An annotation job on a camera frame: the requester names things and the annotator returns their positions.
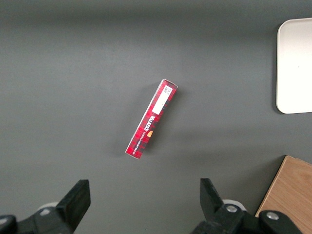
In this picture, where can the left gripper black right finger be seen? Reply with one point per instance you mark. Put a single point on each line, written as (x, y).
(212, 204)

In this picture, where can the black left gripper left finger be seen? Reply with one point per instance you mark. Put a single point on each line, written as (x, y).
(70, 209)

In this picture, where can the wooden drawer cabinet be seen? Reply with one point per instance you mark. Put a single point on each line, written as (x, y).
(290, 195)

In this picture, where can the red tartan shortbread box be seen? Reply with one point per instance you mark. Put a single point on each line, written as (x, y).
(152, 119)

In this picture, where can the cream plastic tray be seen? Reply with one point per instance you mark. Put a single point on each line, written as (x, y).
(296, 65)

